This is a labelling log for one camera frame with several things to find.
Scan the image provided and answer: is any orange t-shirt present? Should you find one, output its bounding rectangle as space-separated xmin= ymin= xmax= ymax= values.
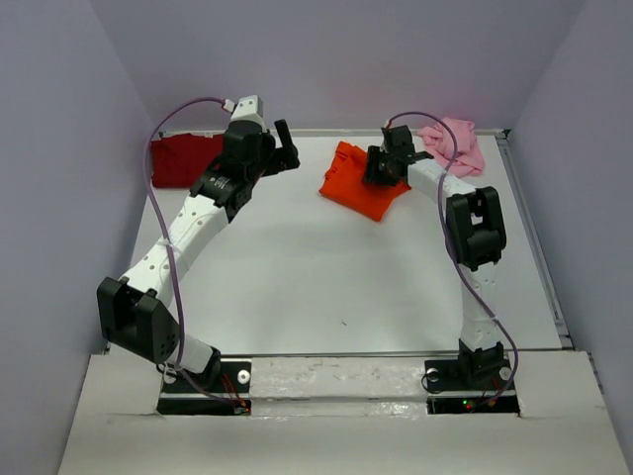
xmin=318 ymin=142 xmax=410 ymax=223

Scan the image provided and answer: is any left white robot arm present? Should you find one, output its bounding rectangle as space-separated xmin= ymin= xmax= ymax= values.
xmin=96 ymin=119 xmax=300 ymax=391

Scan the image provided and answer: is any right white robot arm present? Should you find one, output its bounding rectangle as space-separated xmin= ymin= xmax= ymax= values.
xmin=363 ymin=125 xmax=514 ymax=405

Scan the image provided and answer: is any dark red folded t-shirt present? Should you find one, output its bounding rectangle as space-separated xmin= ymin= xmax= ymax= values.
xmin=150 ymin=134 xmax=224 ymax=189

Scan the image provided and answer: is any pink crumpled t-shirt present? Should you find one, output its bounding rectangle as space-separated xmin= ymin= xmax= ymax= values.
xmin=419 ymin=118 xmax=485 ymax=178

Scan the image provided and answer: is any white front cover board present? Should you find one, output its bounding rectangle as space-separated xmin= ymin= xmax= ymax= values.
xmin=60 ymin=351 xmax=628 ymax=474

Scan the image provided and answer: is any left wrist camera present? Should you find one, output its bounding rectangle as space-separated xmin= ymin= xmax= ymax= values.
xmin=230 ymin=95 xmax=264 ymax=127

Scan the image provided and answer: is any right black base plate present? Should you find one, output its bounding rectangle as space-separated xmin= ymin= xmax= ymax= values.
xmin=420 ymin=357 xmax=520 ymax=416

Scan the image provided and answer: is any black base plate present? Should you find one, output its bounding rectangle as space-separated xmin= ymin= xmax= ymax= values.
xmin=156 ymin=357 xmax=252 ymax=417
xmin=420 ymin=357 xmax=520 ymax=416

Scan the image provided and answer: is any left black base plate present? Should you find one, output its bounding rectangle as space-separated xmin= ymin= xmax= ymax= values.
xmin=156 ymin=357 xmax=252 ymax=417

